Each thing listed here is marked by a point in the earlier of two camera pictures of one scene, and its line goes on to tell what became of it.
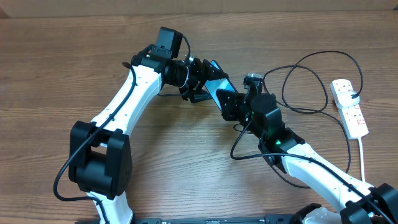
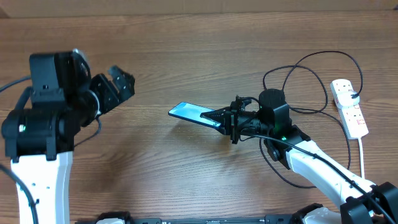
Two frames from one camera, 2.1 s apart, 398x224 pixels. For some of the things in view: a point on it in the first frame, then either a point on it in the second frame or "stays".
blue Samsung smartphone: (212, 86) -> (193, 112)
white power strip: (352, 118) stays
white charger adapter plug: (345, 98) stays
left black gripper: (204, 71) -> (101, 83)
